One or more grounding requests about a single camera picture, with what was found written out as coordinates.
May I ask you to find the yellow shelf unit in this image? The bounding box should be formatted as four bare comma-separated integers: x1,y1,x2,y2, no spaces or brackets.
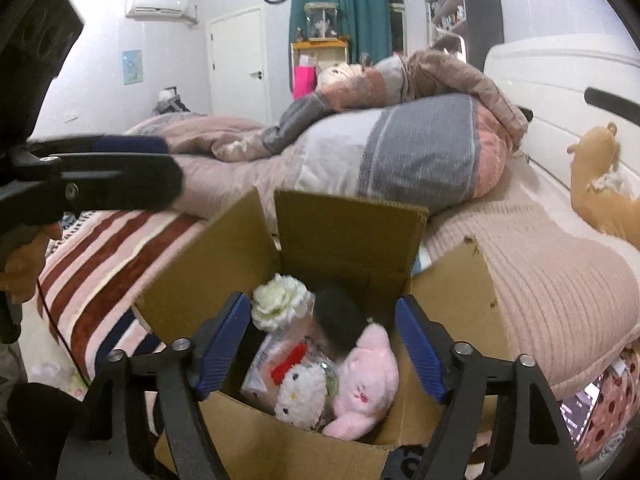
291,40,350,99

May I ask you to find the pink knitted pillow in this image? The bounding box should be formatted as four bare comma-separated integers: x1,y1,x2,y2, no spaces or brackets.
425,165,640,402

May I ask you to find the striped pink grey duvet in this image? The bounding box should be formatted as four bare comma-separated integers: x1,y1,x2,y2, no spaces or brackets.
125,50,530,212

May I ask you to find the white cat plush toy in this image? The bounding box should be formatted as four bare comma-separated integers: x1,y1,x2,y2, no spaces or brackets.
270,341,329,429

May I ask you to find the bright pink bag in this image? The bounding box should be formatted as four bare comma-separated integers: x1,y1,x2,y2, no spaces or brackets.
293,66,317,100

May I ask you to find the glass display case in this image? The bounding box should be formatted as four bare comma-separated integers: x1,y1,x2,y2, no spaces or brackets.
303,2,340,42

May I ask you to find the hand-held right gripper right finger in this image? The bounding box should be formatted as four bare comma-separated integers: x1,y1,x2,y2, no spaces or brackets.
395,296,571,480

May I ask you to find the person's left hand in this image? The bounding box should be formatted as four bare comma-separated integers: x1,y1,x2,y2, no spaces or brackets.
0,221,64,307

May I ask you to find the white fabric flower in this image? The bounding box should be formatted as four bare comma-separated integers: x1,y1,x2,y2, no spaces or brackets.
250,273,314,332

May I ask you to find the pink plush toy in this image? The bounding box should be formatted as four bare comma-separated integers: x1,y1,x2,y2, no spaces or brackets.
322,323,400,441

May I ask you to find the teal curtain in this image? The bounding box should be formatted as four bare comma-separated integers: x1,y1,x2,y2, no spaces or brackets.
290,0,394,97

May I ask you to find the thin black cable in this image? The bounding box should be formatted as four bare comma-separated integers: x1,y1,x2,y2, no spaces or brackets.
36,277,92,388

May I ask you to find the white air conditioner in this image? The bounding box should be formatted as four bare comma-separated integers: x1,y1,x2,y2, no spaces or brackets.
125,0,200,26

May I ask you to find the white door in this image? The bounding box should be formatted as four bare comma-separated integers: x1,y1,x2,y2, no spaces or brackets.
207,7,269,124

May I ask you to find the brown plush toy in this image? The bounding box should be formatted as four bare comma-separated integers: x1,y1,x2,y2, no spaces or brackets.
566,121,640,252

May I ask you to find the pink polka dot bag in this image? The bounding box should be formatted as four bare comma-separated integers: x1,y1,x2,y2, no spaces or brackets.
584,350,640,464

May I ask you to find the white bed headboard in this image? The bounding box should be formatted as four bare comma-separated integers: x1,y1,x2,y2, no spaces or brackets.
484,35,640,253

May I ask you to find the window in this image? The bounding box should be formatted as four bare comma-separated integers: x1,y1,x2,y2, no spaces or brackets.
387,0,405,57

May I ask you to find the grey backpack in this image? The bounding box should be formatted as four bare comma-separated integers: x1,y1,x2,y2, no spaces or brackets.
152,85,191,115

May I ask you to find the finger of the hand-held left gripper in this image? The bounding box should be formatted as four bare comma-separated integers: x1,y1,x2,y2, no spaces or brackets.
0,152,184,234
10,133,170,172

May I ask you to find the black curved headboard bar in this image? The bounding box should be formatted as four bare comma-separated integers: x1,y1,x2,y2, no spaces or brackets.
584,87,640,127

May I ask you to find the brown cardboard box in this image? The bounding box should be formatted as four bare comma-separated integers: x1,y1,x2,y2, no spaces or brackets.
132,187,516,480

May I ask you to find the black plush toy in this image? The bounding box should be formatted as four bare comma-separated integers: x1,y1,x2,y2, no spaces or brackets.
312,287,369,357

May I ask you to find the light blue wall poster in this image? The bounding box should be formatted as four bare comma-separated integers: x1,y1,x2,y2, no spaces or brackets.
121,50,144,86

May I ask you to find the striped fleece blanket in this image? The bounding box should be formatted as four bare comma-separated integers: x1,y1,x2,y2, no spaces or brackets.
37,207,213,382

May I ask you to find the dark tall bookshelf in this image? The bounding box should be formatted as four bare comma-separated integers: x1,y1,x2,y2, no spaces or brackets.
425,0,504,62

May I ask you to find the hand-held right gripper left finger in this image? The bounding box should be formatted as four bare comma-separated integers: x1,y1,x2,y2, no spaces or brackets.
55,291,252,480

